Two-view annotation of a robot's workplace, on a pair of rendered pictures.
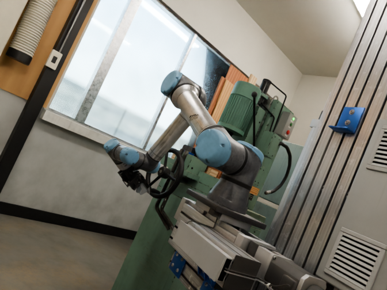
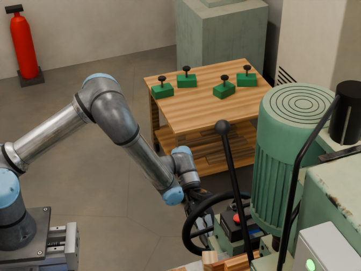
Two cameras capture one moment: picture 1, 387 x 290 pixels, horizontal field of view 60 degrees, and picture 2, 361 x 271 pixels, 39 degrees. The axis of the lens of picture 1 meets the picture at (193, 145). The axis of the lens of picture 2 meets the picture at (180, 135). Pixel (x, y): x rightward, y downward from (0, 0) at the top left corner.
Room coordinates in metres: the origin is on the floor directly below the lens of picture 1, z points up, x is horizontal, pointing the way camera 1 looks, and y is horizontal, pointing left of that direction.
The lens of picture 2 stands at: (2.16, -1.06, 2.09)
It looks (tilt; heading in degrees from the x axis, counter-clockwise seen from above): 38 degrees down; 112
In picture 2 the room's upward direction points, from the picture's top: 1 degrees counter-clockwise
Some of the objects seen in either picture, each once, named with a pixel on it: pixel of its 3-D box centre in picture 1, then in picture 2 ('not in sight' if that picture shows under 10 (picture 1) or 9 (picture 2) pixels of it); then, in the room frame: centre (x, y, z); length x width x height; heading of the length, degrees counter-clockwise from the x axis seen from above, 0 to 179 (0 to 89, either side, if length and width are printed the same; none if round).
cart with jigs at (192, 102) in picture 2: not in sight; (212, 121); (1.43, 1.26, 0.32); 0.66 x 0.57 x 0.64; 41
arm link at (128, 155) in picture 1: (129, 156); (160, 170); (1.55, 0.25, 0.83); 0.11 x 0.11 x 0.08; 41
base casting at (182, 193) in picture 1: (212, 201); not in sight; (2.16, -0.26, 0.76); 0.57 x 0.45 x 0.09; 132
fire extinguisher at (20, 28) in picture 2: not in sight; (23, 44); (-0.21, 1.74, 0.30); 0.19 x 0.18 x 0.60; 133
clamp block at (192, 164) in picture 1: (190, 163); (244, 234); (1.95, -0.03, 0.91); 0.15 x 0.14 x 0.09; 42
